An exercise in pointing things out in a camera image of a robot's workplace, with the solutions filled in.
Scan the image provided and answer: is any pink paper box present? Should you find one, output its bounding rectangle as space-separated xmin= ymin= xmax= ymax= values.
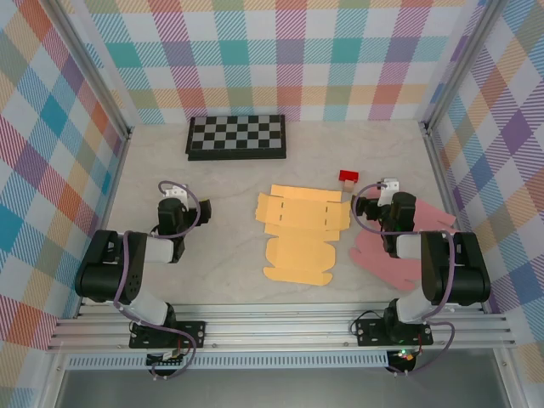
xmin=348 ymin=186 xmax=458 ymax=293

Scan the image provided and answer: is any yellow paper box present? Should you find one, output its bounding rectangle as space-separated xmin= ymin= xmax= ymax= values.
xmin=256 ymin=184 xmax=354 ymax=286

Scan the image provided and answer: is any black folding chessboard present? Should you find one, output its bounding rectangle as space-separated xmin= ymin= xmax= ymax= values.
xmin=184 ymin=114 xmax=289 ymax=162

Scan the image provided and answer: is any small controller board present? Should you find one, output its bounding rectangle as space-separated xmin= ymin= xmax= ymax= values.
xmin=389 ymin=348 xmax=417 ymax=366
xmin=146 ymin=348 xmax=187 ymax=367

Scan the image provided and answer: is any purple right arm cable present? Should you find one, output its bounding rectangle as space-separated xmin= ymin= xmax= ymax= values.
xmin=350 ymin=182 xmax=456 ymax=377

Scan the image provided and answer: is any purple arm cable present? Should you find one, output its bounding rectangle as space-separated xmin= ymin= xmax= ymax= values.
xmin=112 ymin=181 xmax=201 ymax=382
xmin=350 ymin=182 xmax=456 ymax=377

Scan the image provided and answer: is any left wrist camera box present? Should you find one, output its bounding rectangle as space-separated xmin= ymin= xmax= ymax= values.
xmin=164 ymin=183 xmax=189 ymax=209

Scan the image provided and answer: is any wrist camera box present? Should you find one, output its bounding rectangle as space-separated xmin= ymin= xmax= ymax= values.
xmin=164 ymin=183 xmax=189 ymax=209
xmin=379 ymin=178 xmax=401 ymax=205

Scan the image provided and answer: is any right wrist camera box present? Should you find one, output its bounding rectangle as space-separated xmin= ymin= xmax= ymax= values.
xmin=379 ymin=178 xmax=401 ymax=205

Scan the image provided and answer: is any aluminium side rail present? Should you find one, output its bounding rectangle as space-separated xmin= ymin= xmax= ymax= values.
xmin=75 ymin=127 xmax=133 ymax=320
xmin=422 ymin=121 xmax=488 ymax=314

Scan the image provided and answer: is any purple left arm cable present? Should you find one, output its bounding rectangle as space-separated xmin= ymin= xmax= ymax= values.
xmin=112 ymin=181 xmax=201 ymax=382

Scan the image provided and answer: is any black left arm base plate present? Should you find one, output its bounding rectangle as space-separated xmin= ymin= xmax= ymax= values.
xmin=128 ymin=320 xmax=208 ymax=350

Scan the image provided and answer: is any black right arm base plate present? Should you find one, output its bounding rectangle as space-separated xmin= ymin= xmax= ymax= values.
xmin=354 ymin=317 xmax=434 ymax=348

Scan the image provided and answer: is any aluminium mounting rail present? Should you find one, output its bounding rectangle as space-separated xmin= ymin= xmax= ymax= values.
xmin=46 ymin=301 xmax=518 ymax=352

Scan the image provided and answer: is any aluminium frame post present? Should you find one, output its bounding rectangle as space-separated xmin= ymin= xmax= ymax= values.
xmin=418 ymin=0 xmax=501 ymax=133
xmin=48 ymin=0 xmax=133 ymax=141

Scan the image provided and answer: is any slotted grey cable duct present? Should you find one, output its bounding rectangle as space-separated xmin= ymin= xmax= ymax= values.
xmin=65 ymin=354 xmax=394 ymax=371

